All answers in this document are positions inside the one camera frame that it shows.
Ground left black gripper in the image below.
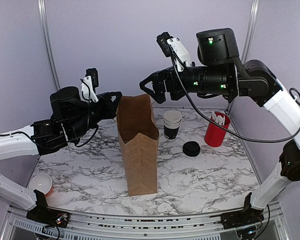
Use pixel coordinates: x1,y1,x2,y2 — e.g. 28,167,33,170
67,91,123,141

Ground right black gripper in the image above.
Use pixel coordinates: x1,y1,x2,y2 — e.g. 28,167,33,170
139,64,235,104

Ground brown paper bag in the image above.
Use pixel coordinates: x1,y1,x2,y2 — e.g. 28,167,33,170
116,94,160,197

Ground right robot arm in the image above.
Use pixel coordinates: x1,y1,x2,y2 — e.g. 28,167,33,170
139,28,300,229

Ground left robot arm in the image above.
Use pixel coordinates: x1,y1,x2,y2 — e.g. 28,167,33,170
0,86,122,225

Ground stack of paper cups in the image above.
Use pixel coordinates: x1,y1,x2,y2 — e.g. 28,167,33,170
163,110,182,140

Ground white packets in container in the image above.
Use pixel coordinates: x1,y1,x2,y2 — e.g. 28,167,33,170
211,111,226,126

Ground red cylindrical container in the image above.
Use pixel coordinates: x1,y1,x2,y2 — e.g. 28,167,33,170
204,112,231,147

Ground orange white bowl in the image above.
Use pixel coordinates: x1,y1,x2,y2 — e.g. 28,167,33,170
27,173,53,197

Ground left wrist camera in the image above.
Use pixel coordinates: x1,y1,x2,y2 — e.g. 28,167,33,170
81,68,99,103

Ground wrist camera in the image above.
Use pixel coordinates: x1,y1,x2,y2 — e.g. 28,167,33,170
81,68,99,103
156,32,196,72

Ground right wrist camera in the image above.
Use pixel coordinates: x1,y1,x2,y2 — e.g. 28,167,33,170
156,32,196,72

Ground left aluminium frame post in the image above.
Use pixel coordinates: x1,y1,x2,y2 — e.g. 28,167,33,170
37,0,61,91

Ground aluminium frame post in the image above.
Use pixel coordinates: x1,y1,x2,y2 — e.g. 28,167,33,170
37,0,61,91
226,0,260,113

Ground right aluminium frame post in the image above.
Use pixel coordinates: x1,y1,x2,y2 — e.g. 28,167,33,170
226,0,260,113

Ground front aluminium rail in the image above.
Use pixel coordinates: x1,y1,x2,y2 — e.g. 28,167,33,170
0,202,291,240

